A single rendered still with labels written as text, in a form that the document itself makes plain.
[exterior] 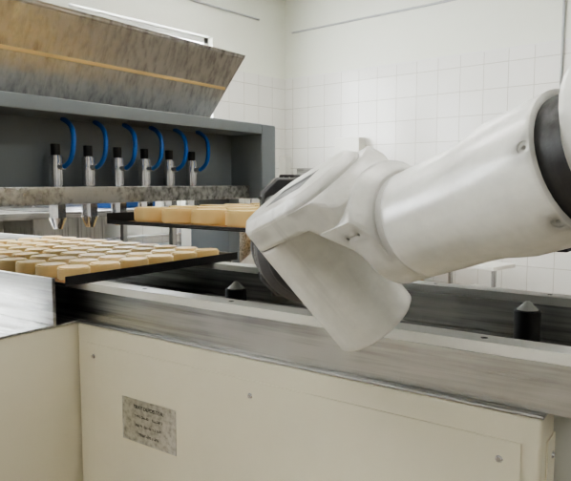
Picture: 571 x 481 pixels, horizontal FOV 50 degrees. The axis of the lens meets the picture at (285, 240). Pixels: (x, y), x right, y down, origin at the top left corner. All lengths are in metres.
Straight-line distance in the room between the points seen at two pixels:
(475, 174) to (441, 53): 5.26
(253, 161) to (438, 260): 1.04
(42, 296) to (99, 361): 0.13
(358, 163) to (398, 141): 5.27
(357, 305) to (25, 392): 0.66
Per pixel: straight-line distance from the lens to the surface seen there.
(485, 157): 0.30
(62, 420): 1.05
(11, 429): 1.00
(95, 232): 4.22
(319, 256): 0.41
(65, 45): 1.07
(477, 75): 5.38
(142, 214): 0.87
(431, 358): 0.66
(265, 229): 0.41
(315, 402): 0.73
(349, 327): 0.43
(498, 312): 0.94
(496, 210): 0.30
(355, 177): 0.37
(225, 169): 1.37
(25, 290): 1.05
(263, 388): 0.78
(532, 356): 0.63
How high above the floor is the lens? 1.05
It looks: 5 degrees down
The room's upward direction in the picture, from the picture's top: straight up
